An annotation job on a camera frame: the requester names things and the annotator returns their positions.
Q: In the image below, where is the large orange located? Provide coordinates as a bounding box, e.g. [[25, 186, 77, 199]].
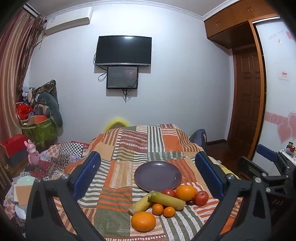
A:
[[176, 185, 197, 201], [131, 211, 156, 232]]

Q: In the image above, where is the small wall monitor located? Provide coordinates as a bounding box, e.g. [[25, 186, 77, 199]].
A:
[[106, 66, 138, 89]]

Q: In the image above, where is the sugarcane piece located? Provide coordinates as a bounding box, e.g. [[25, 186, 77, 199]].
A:
[[148, 191, 186, 211], [128, 192, 154, 216]]

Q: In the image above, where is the pink toy figure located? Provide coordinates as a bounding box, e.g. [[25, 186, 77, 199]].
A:
[[24, 139, 40, 167]]

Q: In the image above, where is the striped red curtain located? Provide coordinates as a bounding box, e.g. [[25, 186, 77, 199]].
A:
[[0, 9, 46, 142]]

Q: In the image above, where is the large orange front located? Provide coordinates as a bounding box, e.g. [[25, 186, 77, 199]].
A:
[[131, 211, 156, 232]]

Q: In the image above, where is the dark red grape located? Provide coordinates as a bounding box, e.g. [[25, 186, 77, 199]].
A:
[[186, 200, 195, 205]]

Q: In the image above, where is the purple ceramic plate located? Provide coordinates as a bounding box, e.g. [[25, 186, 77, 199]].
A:
[[134, 161, 182, 192]]

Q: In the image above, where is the green storage box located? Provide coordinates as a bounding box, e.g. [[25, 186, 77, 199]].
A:
[[21, 118, 57, 147]]

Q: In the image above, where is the large orange back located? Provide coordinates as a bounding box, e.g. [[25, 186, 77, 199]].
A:
[[176, 185, 197, 201]]

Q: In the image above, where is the red tomato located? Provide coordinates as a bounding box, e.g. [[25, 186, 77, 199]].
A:
[[194, 191, 209, 206], [162, 189, 177, 197]]

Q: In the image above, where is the patterned dark cushion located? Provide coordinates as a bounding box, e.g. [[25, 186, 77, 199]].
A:
[[30, 79, 58, 105]]

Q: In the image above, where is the small mandarin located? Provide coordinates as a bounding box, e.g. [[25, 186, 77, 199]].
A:
[[163, 207, 176, 218], [152, 203, 164, 216]]

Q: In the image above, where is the large wall television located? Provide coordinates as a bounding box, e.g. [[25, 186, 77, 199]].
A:
[[94, 35, 152, 66]]

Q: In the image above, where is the white air conditioner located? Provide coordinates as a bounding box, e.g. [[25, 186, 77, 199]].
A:
[[45, 7, 93, 36]]

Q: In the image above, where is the grey plush toy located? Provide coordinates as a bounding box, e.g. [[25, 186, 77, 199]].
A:
[[37, 92, 63, 128]]

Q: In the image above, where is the wooden overhead cabinet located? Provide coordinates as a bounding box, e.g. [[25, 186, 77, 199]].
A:
[[204, 1, 278, 49]]

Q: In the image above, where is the wall switch panel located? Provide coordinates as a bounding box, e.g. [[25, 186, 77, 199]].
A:
[[278, 71, 289, 80]]

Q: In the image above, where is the yellow round cushion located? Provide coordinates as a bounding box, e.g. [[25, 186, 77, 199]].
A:
[[104, 118, 130, 132]]

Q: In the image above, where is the patchwork striped quilt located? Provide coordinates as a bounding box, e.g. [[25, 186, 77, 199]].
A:
[[53, 123, 243, 241]]

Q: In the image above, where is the checkered blanket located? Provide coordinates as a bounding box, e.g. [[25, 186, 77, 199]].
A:
[[20, 141, 89, 181]]

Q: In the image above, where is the red box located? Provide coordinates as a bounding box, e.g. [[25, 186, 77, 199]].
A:
[[1, 134, 27, 158]]

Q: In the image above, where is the wooden door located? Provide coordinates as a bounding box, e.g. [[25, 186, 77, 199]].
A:
[[228, 47, 261, 157]]

